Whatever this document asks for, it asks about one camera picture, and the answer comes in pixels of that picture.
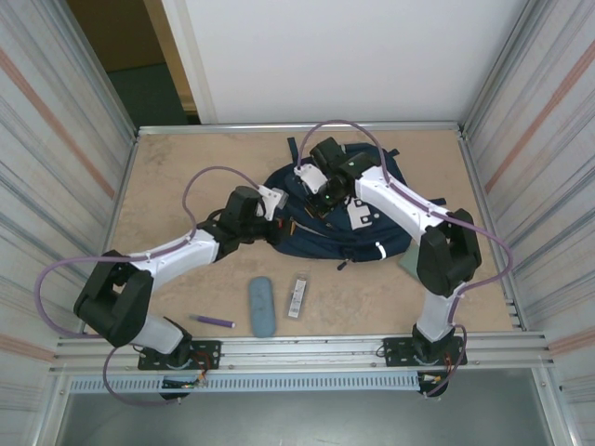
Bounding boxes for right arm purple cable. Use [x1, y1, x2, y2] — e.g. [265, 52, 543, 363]
[296, 118, 515, 400]

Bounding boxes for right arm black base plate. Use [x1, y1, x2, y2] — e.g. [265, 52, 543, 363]
[380, 336, 468, 371]

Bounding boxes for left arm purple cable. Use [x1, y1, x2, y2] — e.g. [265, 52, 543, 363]
[35, 165, 261, 409]

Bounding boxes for aluminium frame crossbar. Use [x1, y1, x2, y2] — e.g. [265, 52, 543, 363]
[137, 121, 466, 137]

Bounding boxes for grey slotted cable duct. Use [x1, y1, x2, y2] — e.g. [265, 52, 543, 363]
[68, 374, 422, 394]

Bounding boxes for grey blue glasses case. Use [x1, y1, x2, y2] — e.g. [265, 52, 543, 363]
[247, 276, 276, 337]

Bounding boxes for green notebook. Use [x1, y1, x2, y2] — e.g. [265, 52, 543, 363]
[398, 248, 422, 276]

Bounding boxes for aluminium frame side rail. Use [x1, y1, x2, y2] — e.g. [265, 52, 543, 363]
[457, 132, 531, 332]
[82, 132, 140, 336]

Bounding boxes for white door frame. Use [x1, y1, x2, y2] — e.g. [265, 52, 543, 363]
[160, 0, 218, 125]

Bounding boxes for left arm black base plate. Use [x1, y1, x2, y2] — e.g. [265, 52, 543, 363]
[138, 339, 222, 372]

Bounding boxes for clear pen refill pack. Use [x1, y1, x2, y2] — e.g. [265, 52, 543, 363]
[285, 273, 309, 320]

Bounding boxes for navy blue white backpack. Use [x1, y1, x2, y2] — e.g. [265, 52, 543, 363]
[263, 136, 447, 274]

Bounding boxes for purple pen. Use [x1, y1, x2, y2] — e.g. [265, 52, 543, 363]
[188, 313, 236, 329]

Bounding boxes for grey metal panel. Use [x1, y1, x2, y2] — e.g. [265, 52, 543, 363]
[55, 393, 559, 446]

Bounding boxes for aluminium mounting rail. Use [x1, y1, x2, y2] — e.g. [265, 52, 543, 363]
[54, 330, 558, 375]

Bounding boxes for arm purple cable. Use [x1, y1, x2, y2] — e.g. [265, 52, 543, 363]
[35, 165, 261, 409]
[296, 118, 515, 400]

